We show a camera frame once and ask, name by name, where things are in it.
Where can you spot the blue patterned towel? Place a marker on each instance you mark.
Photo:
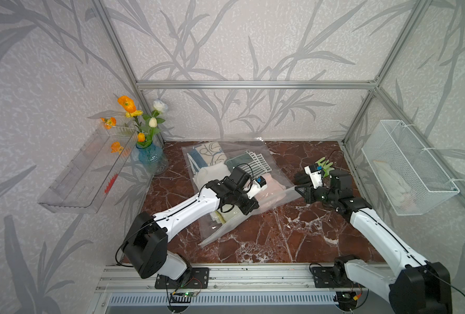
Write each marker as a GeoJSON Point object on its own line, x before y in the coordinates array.
{"type": "Point", "coordinates": [204, 155]}

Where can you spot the white wire mesh basket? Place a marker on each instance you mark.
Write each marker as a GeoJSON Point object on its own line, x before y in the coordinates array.
{"type": "Point", "coordinates": [394, 142]}

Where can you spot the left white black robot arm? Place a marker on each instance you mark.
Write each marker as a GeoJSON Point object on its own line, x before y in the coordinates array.
{"type": "Point", "coordinates": [146, 242]}

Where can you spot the green garden fork wooden handle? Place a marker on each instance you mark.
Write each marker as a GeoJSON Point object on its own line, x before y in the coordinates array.
{"type": "Point", "coordinates": [326, 165]}

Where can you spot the clear acrylic wall shelf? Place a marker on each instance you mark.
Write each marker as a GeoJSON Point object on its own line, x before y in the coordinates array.
{"type": "Point", "coordinates": [80, 187]}

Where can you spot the green white striped towel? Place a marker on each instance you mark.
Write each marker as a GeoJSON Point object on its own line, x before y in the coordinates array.
{"type": "Point", "coordinates": [253, 163]}

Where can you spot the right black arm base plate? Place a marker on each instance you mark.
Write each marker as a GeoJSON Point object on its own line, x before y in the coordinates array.
{"type": "Point", "coordinates": [331, 277]}

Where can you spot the light green towel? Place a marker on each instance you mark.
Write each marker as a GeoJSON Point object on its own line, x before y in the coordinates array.
{"type": "Point", "coordinates": [223, 218]}

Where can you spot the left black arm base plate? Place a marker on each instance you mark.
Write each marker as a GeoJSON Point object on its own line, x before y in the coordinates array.
{"type": "Point", "coordinates": [195, 278]}

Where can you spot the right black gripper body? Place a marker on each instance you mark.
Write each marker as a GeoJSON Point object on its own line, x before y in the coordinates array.
{"type": "Point", "coordinates": [322, 194]}

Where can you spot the clear plastic vacuum bag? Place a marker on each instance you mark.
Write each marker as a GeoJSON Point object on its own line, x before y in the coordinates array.
{"type": "Point", "coordinates": [232, 147]}

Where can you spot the aluminium cage frame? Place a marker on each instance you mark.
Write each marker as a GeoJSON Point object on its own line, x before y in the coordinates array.
{"type": "Point", "coordinates": [374, 89]}

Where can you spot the pink towel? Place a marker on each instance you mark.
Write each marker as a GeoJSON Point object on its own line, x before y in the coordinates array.
{"type": "Point", "coordinates": [272, 186]}

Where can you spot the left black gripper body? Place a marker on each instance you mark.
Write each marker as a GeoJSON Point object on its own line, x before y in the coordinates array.
{"type": "Point", "coordinates": [240, 199]}

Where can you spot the orange white artificial flowers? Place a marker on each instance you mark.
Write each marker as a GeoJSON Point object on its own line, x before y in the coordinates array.
{"type": "Point", "coordinates": [146, 124]}

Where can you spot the aluminium front rail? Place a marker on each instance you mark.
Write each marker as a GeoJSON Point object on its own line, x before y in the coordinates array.
{"type": "Point", "coordinates": [224, 278]}

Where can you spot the white cloth in basket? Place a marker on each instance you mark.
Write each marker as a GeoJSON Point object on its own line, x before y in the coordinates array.
{"type": "Point", "coordinates": [398, 191]}

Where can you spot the blue glass vase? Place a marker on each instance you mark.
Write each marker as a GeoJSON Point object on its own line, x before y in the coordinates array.
{"type": "Point", "coordinates": [153, 159]}

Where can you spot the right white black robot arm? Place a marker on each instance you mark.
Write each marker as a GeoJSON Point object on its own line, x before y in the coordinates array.
{"type": "Point", "coordinates": [414, 284]}

